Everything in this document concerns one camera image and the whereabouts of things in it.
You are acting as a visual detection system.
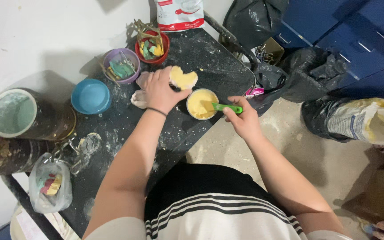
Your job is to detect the heart mould with yellow plaster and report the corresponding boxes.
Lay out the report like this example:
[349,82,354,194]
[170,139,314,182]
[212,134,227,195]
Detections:
[169,66,199,91]

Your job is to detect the black hair tie wristband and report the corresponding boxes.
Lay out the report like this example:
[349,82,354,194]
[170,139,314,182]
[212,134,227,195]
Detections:
[146,107,168,117]

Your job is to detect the black bag around paper sack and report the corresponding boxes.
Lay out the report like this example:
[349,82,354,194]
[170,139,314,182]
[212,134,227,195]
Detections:
[301,96,352,143]

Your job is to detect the large tin with beige powder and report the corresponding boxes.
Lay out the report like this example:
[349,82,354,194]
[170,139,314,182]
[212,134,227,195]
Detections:
[0,124,56,179]

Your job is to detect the green plastic spoon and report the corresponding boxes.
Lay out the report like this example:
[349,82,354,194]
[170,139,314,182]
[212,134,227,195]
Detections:
[210,102,243,114]

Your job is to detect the black metal table frame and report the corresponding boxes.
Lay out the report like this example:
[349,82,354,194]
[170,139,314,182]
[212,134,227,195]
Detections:
[203,11,259,72]

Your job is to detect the black and white striped shirt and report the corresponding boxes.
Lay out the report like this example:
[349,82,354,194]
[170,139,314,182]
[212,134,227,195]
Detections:
[85,163,353,240]

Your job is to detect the white and red powder bag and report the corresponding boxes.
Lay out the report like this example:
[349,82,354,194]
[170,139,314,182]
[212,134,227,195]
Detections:
[154,0,205,32]

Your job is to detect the purple bowl with coloured pieces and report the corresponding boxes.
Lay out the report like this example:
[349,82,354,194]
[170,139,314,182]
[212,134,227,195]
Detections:
[102,48,141,85]

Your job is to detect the clear bag of coloured pieces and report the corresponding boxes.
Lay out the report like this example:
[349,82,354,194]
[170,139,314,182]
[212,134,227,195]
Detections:
[28,152,73,214]

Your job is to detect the small cardboard box with clips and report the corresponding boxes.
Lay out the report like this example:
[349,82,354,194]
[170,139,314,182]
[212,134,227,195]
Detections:
[255,37,285,66]

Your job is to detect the crumpled black plastic bag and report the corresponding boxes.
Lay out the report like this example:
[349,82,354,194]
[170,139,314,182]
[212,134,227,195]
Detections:
[278,47,349,103]

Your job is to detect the open paper powder sack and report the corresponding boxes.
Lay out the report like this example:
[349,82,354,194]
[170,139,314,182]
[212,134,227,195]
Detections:
[326,97,384,145]

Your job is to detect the red bowl with coloured pieces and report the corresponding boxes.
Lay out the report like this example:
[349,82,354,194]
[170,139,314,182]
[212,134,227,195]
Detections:
[134,29,171,65]

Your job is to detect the large tin with green residue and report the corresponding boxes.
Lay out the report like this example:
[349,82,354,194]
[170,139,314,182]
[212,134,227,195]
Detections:
[0,88,77,141]

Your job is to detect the small bowl of yellow mix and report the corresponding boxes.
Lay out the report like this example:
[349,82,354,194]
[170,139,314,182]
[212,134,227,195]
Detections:
[186,88,219,121]

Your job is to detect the black bag beside table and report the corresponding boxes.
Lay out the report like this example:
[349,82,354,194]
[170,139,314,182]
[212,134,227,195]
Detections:
[247,63,290,117]

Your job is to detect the blue plastic bowl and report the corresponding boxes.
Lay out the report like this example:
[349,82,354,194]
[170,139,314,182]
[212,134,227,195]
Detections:
[71,78,112,115]

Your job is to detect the black plastic rubbish bag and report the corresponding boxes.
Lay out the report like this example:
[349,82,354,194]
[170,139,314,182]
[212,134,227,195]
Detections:
[223,0,290,50]

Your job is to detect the person's left hand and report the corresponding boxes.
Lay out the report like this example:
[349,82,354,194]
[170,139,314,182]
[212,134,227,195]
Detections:
[144,66,193,116]

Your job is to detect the blue drawer cabinet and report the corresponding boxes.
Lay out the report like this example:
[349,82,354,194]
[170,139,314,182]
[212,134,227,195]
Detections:
[274,0,384,125]

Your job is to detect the brown cardboard box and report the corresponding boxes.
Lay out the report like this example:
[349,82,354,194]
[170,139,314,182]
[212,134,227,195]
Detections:
[341,159,384,228]

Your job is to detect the pink foil packet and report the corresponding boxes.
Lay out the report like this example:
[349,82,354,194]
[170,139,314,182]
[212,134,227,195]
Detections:
[245,87,265,98]

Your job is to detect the person's right hand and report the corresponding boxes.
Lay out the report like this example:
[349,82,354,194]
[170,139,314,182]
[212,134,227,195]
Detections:
[223,96,263,142]

